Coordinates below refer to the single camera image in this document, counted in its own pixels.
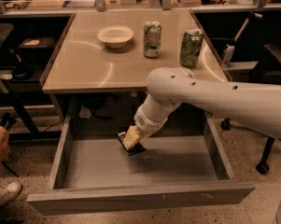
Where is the black office chair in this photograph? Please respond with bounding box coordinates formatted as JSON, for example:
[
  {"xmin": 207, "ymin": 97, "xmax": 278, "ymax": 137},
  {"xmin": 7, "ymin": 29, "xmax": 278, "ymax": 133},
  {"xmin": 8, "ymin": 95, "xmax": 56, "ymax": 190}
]
[{"xmin": 220, "ymin": 0, "xmax": 281, "ymax": 175}]

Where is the black box on shelf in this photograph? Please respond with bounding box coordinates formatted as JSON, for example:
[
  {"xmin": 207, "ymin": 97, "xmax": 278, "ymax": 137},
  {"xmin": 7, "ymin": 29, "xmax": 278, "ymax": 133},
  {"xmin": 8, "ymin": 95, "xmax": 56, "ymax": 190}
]
[{"xmin": 17, "ymin": 36, "xmax": 56, "ymax": 64}]

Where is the white green soda can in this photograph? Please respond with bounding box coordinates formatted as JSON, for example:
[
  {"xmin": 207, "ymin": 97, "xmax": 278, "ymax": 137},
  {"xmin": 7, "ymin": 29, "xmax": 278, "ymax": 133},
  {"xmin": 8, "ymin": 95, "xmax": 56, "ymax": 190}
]
[{"xmin": 143, "ymin": 21, "xmax": 162, "ymax": 58}]

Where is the open grey top drawer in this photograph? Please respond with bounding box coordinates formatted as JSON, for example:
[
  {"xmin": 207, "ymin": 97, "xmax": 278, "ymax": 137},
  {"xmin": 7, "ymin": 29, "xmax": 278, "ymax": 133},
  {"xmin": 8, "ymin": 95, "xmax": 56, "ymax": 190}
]
[{"xmin": 25, "ymin": 95, "xmax": 257, "ymax": 217}]

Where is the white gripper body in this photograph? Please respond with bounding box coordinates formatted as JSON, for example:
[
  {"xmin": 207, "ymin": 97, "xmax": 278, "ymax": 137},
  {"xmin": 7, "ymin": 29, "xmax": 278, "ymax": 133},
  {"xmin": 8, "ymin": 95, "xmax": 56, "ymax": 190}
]
[{"xmin": 133, "ymin": 105, "xmax": 168, "ymax": 139}]

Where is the grey cabinet with beige top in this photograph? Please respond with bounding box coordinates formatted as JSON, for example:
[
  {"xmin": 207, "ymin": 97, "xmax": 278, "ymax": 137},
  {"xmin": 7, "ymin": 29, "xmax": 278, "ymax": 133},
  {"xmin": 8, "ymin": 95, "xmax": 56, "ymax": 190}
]
[{"xmin": 39, "ymin": 9, "xmax": 232, "ymax": 123}]

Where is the black rxbar chocolate wrapper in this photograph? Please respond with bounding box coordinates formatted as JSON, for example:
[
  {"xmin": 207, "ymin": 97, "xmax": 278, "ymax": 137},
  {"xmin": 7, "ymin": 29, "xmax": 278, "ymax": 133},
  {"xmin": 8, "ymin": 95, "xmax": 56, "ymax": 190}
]
[{"xmin": 117, "ymin": 132, "xmax": 146, "ymax": 156}]

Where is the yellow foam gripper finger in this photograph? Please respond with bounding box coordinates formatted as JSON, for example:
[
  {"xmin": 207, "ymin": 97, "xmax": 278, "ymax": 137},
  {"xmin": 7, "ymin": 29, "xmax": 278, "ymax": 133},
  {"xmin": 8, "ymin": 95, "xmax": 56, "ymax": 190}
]
[{"xmin": 122, "ymin": 126, "xmax": 143, "ymax": 150}]

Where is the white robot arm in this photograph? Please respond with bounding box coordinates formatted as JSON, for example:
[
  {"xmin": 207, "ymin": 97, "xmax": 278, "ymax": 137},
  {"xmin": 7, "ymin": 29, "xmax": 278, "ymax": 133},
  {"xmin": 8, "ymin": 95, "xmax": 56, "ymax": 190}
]
[{"xmin": 119, "ymin": 68, "xmax": 281, "ymax": 224}]

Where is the white paper bowl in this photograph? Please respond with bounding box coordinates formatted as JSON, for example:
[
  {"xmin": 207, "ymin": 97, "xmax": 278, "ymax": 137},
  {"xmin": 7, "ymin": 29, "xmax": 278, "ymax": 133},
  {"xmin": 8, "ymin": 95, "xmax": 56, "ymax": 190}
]
[{"xmin": 97, "ymin": 25, "xmax": 133, "ymax": 49}]

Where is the black side table frame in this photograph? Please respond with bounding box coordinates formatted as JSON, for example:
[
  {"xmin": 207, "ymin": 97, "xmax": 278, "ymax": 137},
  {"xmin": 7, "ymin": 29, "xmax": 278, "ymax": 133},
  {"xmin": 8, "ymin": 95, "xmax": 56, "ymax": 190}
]
[{"xmin": 0, "ymin": 23, "xmax": 61, "ymax": 142}]

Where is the white shoe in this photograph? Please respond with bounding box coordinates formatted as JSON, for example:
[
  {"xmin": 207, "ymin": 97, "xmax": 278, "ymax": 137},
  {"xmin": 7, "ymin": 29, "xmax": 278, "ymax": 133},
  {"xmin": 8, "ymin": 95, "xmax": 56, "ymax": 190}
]
[{"xmin": 0, "ymin": 182, "xmax": 22, "ymax": 207}]

